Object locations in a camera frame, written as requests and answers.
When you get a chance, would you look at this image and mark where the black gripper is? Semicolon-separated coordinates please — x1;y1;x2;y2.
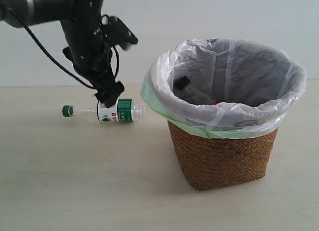
60;14;125;108

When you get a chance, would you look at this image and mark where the red label clear soda bottle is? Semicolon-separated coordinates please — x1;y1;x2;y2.
173;76;220;105

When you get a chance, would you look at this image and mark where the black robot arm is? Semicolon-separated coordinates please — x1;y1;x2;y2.
0;0;138;108

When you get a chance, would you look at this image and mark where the woven brown wicker basket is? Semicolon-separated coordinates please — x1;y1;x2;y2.
167;121;278;191

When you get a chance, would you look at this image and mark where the translucent white bin liner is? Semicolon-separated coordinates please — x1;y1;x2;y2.
143;39;307;131

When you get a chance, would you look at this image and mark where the green label clear water bottle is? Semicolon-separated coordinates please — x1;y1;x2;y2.
62;98;146;122

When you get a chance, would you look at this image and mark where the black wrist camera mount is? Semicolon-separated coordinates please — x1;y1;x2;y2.
101;14;139;51

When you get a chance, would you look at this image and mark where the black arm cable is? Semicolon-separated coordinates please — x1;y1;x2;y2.
4;6;95;90

